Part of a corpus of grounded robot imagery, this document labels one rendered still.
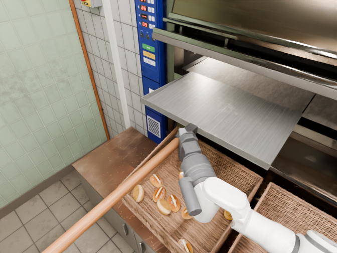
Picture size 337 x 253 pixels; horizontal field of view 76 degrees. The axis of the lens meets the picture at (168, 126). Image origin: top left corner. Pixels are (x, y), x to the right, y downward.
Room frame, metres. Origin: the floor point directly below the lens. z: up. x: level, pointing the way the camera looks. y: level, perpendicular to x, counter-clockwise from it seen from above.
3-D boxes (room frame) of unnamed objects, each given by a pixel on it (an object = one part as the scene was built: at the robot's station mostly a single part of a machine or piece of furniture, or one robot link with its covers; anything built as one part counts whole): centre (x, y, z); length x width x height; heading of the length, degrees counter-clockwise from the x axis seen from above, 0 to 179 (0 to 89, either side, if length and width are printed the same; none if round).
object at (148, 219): (0.61, -0.09, 0.72); 0.56 x 0.49 x 0.28; 46
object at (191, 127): (0.54, -0.06, 1.20); 0.09 x 0.04 x 0.03; 139
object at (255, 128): (0.71, -0.21, 1.19); 0.55 x 0.36 x 0.03; 49
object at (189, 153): (0.43, -0.07, 1.20); 0.12 x 0.10 x 0.13; 14
